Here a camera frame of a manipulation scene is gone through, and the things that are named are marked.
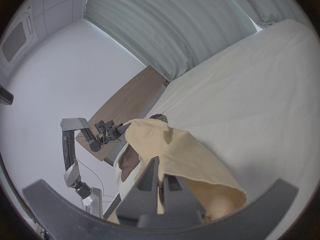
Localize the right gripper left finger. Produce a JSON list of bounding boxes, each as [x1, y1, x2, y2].
[[115, 156, 160, 228]]

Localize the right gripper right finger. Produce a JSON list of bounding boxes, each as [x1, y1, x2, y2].
[[162, 175, 207, 225]]

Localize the tan shorts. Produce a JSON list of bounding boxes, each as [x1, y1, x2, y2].
[[107, 118, 248, 225]]

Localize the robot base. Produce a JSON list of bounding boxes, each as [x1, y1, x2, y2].
[[80, 187, 103, 220]]

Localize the bed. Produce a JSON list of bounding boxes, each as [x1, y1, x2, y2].
[[75, 19, 320, 226]]

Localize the brown garment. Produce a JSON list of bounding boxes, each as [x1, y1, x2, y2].
[[119, 145, 141, 182]]

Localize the pale green curtain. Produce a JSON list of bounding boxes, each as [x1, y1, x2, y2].
[[84, 0, 263, 84], [232, 0, 309, 29]]

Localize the ceiling air conditioner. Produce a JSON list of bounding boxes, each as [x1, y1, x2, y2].
[[0, 3, 40, 72]]

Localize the window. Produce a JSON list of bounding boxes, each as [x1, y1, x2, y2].
[[249, 16, 263, 32]]

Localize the black cable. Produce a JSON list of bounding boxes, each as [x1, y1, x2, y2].
[[74, 157, 121, 203]]

